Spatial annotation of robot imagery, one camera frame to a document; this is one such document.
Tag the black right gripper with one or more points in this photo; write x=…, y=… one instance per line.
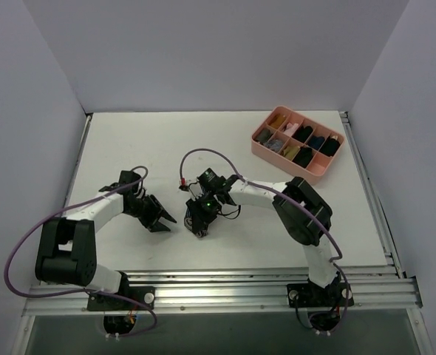
x=197, y=221

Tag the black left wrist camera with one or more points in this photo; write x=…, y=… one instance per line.
x=129, y=181

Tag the navy white striped underwear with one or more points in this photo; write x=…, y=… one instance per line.
x=197, y=214

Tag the pink divided organizer tray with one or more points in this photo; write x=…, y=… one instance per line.
x=320, y=163

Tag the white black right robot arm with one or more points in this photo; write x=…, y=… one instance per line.
x=302, y=211

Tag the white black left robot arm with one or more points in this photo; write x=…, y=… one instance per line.
x=67, y=250

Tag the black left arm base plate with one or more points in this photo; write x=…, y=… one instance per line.
x=136, y=298

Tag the black rolled garment with tag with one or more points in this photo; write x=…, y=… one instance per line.
x=330, y=146

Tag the black rolled garment front row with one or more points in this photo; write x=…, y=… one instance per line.
x=303, y=157

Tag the dark grey rolled garment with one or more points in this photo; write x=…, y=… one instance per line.
x=263, y=136

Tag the olive green rolled garment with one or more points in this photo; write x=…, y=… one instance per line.
x=290, y=152

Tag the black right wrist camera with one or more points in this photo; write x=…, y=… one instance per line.
x=210, y=181

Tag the dark blue rolled garment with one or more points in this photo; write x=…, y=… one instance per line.
x=315, y=142

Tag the pink white rolled garment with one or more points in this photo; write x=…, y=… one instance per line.
x=290, y=129

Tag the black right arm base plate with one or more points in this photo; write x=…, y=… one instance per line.
x=309, y=295

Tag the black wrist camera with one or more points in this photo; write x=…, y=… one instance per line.
x=129, y=181
x=210, y=181

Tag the grey patterned rolled garment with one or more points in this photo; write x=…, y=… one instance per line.
x=274, y=144

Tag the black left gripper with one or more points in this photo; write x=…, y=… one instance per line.
x=149, y=213

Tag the mustard yellow rolled garment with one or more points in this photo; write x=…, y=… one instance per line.
x=277, y=121

